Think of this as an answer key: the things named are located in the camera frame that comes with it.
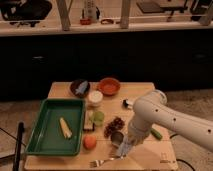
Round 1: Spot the dark grape bunch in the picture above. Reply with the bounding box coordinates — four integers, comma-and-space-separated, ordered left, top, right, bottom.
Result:
104, 117, 125, 138

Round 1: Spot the black office chair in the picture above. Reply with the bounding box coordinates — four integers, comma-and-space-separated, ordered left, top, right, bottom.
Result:
0, 0, 52, 27

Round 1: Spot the small black white object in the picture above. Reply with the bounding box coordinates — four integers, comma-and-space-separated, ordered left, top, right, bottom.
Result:
122, 99, 133, 109

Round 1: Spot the green plastic tray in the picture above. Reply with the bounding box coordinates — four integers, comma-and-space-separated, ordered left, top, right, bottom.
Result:
26, 99, 85, 156

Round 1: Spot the dark bowl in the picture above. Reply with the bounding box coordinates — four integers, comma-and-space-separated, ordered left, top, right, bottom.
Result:
70, 79, 90, 98

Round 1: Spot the small metal cup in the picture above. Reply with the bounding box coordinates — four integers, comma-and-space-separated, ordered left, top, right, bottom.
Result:
110, 131, 124, 147

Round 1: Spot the grey blue towel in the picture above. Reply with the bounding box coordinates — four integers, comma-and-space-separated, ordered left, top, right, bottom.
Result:
116, 142, 132, 157

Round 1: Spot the blue fish toy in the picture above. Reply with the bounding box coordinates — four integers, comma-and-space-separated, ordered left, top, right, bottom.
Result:
76, 81, 88, 94

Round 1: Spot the green pepper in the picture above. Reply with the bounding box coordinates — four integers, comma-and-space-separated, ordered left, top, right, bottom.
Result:
151, 128, 163, 140

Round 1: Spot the yellow corn cob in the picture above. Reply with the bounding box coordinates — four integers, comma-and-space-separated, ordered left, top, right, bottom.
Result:
59, 117, 72, 139

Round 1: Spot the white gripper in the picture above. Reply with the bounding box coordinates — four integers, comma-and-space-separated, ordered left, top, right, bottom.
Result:
127, 129, 145, 146

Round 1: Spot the orange round fruit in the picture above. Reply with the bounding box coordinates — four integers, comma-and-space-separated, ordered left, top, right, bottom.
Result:
83, 135, 97, 150

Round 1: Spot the orange bowl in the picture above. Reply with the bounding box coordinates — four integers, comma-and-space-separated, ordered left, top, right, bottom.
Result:
97, 77, 120, 96

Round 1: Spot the silver metal fork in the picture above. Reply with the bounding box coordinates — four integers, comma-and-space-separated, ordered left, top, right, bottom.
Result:
89, 156, 124, 168

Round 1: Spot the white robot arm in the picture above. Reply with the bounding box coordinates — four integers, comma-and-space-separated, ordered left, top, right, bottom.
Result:
127, 90, 213, 152

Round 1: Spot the black pole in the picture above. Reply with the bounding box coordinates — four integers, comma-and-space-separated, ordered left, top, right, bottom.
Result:
12, 122, 24, 171

